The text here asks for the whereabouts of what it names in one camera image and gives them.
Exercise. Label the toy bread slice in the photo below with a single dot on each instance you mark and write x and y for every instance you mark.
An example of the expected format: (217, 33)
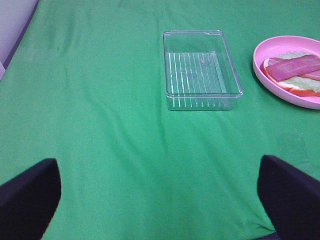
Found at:
(315, 75)

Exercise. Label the green toy lettuce leaf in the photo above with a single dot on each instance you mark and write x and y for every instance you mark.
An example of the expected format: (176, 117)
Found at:
(298, 82)

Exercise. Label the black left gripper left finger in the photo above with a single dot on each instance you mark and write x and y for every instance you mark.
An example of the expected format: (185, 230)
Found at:
(29, 201)

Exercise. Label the pink round plate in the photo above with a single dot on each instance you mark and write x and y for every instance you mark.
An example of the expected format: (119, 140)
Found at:
(276, 45)

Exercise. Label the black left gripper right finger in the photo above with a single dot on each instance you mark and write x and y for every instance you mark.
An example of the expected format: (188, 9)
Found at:
(290, 198)

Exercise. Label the clear left plastic tray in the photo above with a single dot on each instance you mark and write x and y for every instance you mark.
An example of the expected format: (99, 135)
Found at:
(199, 71)

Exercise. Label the green tablecloth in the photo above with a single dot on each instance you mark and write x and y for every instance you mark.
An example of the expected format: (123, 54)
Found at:
(86, 86)

